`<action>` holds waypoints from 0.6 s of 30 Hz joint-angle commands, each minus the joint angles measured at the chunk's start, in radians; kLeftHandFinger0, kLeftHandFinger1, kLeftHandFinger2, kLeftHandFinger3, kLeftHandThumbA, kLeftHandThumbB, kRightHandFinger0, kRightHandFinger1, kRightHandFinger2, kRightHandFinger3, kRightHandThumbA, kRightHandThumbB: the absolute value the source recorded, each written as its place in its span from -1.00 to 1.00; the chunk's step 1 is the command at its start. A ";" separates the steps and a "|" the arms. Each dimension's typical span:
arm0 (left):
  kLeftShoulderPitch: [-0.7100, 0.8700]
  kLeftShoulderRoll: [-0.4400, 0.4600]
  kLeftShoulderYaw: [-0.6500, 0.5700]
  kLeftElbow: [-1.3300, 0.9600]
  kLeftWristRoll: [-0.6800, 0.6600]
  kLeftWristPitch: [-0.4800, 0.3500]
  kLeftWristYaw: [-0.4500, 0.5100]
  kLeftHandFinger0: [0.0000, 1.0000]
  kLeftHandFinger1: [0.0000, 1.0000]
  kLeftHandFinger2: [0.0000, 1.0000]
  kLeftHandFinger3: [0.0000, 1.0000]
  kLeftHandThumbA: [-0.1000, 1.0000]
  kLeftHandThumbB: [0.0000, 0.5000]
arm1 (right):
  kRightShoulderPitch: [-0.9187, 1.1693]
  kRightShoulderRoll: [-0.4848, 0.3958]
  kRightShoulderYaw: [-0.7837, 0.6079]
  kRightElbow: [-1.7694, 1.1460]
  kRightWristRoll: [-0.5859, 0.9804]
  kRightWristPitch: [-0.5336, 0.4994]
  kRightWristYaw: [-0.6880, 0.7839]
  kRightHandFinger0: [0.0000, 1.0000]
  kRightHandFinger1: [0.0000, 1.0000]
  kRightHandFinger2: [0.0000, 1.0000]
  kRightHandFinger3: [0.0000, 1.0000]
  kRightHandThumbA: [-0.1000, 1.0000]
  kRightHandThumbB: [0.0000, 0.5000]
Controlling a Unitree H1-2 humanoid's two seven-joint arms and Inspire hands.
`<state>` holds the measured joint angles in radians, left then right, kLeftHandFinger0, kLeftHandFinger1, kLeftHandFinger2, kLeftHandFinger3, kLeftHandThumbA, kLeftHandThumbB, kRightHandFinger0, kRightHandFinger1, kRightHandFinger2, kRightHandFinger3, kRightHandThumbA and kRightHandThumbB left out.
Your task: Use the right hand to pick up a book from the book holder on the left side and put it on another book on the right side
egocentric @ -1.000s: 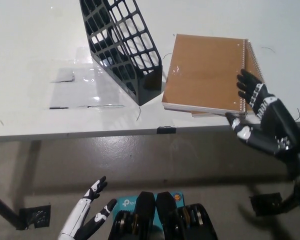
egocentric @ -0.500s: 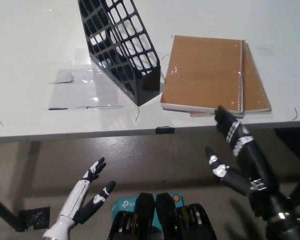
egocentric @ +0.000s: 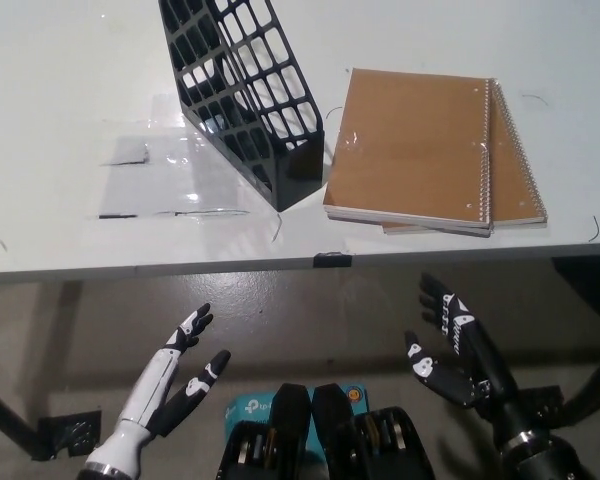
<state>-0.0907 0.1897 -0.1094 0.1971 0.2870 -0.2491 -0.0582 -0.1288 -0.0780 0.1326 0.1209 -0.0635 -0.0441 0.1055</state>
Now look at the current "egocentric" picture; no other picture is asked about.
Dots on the black floor tape patch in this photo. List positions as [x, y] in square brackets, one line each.
[72, 435]
[540, 405]

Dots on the clear plastic film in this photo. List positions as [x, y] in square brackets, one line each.
[180, 175]

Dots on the brown spiral notebook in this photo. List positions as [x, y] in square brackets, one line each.
[512, 170]
[410, 150]

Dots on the black lattice book holder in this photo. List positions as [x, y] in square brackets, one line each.
[300, 175]

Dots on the black robot body blocks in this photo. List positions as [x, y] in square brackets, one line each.
[290, 425]

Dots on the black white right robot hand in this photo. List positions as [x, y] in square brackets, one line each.
[472, 370]

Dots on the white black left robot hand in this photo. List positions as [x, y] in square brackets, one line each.
[155, 395]

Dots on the black table edge clip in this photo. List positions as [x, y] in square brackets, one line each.
[332, 260]

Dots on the teal router box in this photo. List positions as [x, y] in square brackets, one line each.
[247, 407]

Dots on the black table leg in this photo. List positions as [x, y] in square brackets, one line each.
[5, 415]
[597, 390]

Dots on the grey paper patch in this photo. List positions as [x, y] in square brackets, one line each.
[127, 152]

